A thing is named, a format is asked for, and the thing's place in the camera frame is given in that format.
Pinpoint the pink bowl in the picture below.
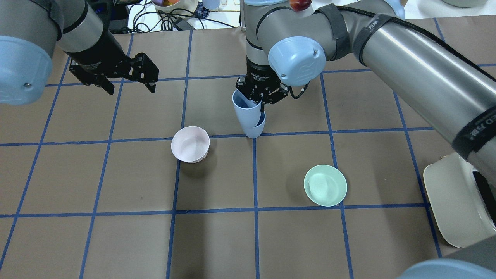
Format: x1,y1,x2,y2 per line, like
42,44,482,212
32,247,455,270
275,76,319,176
171,126,210,163

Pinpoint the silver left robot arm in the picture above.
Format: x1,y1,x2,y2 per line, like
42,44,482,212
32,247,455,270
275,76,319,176
0,0,159,105

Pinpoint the bowl of coloured blocks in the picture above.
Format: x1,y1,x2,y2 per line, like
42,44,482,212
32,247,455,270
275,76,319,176
151,0,198,16

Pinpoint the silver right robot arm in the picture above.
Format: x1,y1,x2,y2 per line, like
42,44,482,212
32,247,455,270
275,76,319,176
238,0,496,180

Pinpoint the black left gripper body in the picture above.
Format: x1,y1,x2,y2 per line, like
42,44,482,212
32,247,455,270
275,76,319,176
69,53,159,86

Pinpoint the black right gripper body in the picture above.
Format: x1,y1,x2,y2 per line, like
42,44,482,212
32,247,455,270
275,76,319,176
236,69,289,105

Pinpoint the red apple on scale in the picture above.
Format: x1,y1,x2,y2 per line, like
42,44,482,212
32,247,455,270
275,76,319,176
289,0,312,12

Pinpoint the light blue plastic cup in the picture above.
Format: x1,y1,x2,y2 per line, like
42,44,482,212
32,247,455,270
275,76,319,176
241,112,267,138

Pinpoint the white toaster with bread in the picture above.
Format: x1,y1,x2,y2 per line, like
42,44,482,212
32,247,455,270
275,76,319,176
423,153,495,248

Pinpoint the green bowl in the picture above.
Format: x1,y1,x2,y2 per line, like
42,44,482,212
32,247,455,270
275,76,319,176
303,165,348,207

